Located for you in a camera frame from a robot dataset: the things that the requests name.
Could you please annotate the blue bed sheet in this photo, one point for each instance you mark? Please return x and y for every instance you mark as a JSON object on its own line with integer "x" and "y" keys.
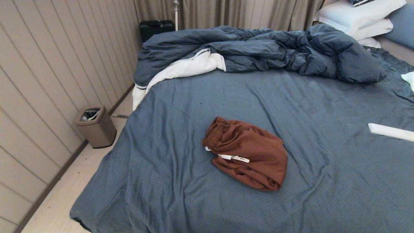
{"x": 226, "y": 94}

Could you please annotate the white blanket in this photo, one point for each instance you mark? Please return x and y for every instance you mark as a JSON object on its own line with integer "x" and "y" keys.
{"x": 187, "y": 66}

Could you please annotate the thin metal floor rod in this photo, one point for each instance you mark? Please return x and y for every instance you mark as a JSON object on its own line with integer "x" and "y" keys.
{"x": 119, "y": 115}

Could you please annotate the dark blue crumpled duvet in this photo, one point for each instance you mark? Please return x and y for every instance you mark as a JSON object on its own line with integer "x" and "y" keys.
{"x": 275, "y": 48}

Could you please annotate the black hard suitcase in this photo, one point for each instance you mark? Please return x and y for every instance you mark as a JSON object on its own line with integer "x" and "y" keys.
{"x": 155, "y": 28}

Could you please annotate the white stand pole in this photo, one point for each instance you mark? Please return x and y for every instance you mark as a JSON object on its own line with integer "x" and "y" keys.
{"x": 176, "y": 16}

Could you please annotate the beige curtain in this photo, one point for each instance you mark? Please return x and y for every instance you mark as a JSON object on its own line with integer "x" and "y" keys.
{"x": 226, "y": 13}

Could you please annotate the beige trash bin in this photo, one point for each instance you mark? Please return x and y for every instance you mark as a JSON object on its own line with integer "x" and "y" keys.
{"x": 100, "y": 132}

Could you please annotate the grey trash bag liner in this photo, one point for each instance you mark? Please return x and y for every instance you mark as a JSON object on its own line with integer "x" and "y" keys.
{"x": 89, "y": 115}

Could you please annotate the large white pillow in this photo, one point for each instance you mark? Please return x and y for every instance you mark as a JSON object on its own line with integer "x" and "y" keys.
{"x": 352, "y": 14}

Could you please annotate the small white pillow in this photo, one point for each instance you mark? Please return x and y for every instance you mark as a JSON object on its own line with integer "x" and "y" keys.
{"x": 370, "y": 42}

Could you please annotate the white flat strip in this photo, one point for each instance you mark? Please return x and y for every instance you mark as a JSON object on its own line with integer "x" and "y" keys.
{"x": 391, "y": 131}

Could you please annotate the flat white pillow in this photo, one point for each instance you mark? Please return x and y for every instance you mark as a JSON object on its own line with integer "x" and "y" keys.
{"x": 375, "y": 29}

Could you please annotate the dark patterned item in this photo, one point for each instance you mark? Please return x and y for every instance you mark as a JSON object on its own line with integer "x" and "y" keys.
{"x": 359, "y": 2}

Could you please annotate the white cloth piece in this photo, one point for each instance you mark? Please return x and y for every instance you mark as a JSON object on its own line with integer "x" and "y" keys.
{"x": 410, "y": 79}

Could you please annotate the blue pillow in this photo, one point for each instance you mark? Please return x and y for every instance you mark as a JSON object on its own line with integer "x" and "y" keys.
{"x": 404, "y": 26}

